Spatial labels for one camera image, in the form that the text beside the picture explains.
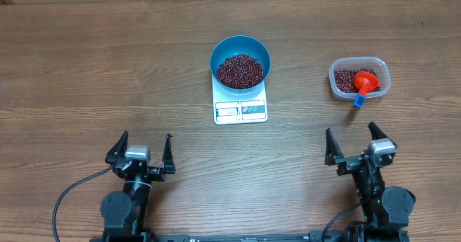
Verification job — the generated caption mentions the red measuring scoop blue handle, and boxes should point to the red measuring scoop blue handle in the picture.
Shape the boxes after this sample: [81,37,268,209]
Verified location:
[353,71,380,109]

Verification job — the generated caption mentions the white digital kitchen scale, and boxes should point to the white digital kitchen scale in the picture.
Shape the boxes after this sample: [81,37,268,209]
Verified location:
[212,77,268,125]

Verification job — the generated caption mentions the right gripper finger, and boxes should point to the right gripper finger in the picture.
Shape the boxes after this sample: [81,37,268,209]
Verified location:
[325,128,344,166]
[368,122,388,141]

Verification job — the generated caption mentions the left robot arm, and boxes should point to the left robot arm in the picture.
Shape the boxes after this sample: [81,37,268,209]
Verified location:
[100,131,176,242]

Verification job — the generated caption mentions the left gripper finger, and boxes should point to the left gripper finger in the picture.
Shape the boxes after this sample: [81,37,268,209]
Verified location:
[105,131,129,165]
[162,133,176,174]

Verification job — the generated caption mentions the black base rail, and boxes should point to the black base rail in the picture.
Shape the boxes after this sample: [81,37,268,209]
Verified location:
[90,230,410,242]

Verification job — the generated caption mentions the red beans in bowl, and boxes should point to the red beans in bowl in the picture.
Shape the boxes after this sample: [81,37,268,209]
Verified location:
[216,53,264,89]

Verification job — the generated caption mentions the red adzuki beans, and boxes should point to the red adzuki beans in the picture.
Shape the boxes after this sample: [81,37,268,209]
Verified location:
[334,68,377,93]

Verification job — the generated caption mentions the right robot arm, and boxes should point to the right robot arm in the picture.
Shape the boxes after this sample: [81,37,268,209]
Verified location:
[321,122,416,241]

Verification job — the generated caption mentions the clear plastic container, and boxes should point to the clear plastic container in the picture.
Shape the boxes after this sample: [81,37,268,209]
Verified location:
[328,56,391,101]

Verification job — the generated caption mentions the blue bowl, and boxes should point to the blue bowl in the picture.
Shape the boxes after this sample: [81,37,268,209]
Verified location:
[210,35,271,92]

